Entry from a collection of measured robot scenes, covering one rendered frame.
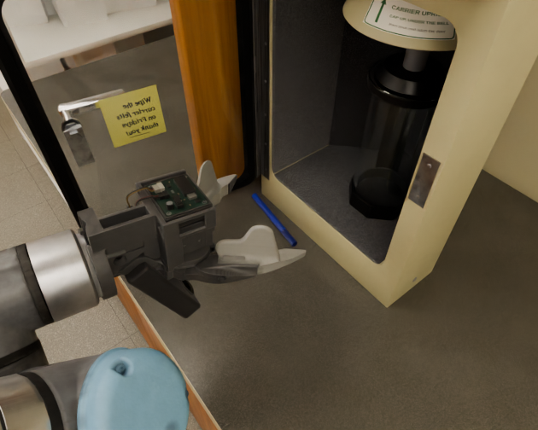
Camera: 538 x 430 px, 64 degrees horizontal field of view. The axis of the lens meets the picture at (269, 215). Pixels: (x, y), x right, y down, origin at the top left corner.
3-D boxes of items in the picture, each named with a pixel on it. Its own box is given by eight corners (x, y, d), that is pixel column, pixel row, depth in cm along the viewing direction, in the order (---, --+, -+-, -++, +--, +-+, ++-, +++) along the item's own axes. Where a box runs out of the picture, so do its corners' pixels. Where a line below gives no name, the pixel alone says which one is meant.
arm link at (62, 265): (61, 338, 39) (42, 276, 43) (113, 316, 41) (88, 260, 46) (38, 284, 34) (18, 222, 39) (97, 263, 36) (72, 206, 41)
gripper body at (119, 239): (224, 207, 40) (91, 253, 35) (224, 270, 46) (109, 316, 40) (189, 165, 45) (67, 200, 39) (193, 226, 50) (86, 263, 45)
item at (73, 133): (96, 164, 57) (82, 128, 53) (78, 169, 57) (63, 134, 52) (92, 155, 58) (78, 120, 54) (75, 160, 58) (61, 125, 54)
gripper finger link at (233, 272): (256, 277, 42) (166, 269, 42) (255, 287, 43) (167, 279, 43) (260, 243, 45) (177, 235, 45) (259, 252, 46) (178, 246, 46)
